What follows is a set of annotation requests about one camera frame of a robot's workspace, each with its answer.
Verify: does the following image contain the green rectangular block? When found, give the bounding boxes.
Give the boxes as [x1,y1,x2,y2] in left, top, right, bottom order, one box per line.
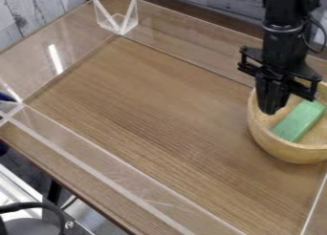
[271,100,327,142]

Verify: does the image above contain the black table leg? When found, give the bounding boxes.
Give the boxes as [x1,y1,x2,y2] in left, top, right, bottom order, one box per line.
[47,181,63,204]

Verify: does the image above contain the black cable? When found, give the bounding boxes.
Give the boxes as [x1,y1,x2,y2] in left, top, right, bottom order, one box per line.
[0,202,68,235]

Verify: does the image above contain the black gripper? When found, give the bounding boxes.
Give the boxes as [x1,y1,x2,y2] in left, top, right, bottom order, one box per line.
[237,23,325,116]

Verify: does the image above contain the light wooden bowl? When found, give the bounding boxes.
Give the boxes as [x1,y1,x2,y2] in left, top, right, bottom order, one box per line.
[247,82,327,164]

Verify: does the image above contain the blue object at edge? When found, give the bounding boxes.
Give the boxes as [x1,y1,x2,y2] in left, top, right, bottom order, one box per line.
[0,92,16,102]

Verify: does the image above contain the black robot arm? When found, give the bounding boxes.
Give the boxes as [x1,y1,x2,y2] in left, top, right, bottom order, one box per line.
[238,0,327,115]

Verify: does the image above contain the clear acrylic tray wall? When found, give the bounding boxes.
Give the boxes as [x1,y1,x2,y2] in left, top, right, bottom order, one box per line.
[0,0,327,235]

